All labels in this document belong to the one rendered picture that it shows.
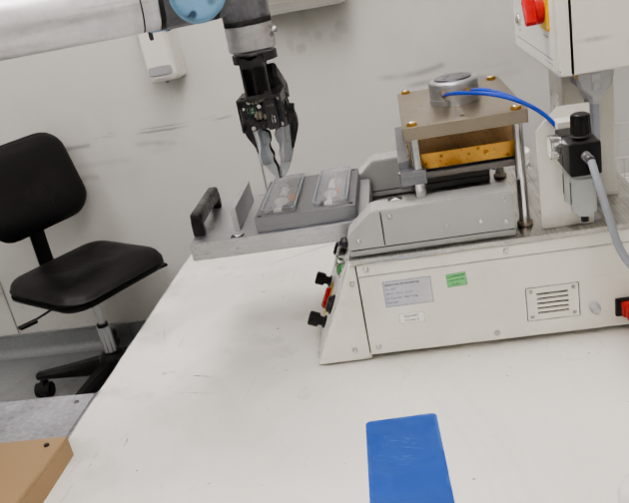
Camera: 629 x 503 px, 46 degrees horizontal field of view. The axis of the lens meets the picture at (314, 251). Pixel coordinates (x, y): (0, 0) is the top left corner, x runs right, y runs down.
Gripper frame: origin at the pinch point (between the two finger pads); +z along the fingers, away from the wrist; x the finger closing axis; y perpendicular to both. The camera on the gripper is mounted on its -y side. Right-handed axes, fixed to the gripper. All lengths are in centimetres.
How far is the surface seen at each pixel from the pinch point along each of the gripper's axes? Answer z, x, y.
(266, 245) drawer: 9.0, -2.9, 11.1
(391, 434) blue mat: 28.8, 14.0, 37.3
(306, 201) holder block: 4.6, 4.0, 5.0
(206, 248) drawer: 8.0, -12.7, 11.1
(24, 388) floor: 105, -138, -120
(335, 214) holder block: 5.8, 9.0, 10.2
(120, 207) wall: 46, -90, -148
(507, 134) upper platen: -1.8, 37.0, 6.8
